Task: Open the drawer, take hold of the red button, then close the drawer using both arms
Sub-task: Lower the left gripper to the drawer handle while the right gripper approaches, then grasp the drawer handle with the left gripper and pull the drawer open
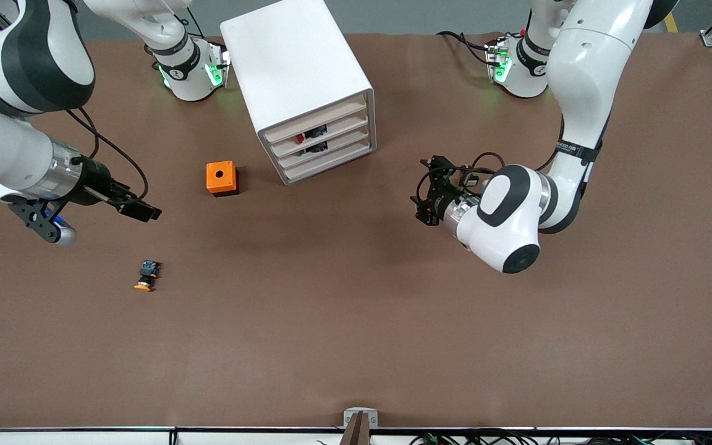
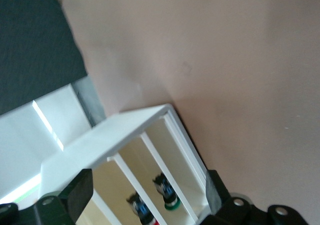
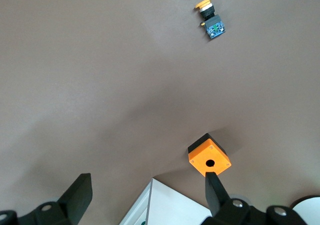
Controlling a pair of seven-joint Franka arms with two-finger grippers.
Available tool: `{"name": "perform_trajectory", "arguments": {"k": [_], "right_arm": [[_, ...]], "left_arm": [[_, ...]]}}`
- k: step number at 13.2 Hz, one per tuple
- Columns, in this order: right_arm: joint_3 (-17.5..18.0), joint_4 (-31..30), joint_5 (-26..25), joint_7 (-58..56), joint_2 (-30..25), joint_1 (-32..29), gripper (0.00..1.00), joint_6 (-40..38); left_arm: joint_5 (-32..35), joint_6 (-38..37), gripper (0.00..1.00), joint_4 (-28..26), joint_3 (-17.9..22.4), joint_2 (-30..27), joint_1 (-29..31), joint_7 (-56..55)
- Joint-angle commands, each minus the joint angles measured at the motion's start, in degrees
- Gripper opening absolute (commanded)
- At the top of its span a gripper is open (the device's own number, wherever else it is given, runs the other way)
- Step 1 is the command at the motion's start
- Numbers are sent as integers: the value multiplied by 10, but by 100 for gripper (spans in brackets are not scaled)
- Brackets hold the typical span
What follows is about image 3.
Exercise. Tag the yellow mushroom push button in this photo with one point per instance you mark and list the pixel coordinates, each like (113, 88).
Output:
(215, 30)

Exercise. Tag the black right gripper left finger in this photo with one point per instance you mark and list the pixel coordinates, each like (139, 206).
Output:
(65, 210)

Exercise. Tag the white drawer cabinet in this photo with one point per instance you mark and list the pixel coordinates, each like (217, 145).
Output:
(175, 205)

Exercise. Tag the orange push button box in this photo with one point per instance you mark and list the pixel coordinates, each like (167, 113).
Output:
(200, 157)

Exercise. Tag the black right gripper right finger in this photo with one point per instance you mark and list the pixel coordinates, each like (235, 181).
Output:
(220, 205)

